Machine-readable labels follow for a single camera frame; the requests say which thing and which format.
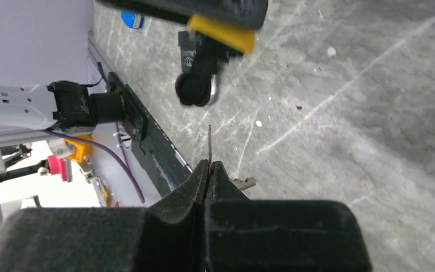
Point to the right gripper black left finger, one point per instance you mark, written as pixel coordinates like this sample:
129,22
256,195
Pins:
167,236

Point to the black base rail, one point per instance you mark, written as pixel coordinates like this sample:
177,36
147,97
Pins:
154,151

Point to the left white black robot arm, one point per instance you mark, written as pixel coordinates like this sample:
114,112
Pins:
58,106

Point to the blue white round object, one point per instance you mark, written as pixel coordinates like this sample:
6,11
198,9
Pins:
132,20

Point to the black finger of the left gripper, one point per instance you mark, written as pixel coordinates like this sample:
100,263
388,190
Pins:
247,14

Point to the yellow black padlock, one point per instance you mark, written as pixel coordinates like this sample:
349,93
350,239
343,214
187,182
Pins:
205,47

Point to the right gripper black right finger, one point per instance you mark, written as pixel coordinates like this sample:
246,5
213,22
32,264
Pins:
278,235

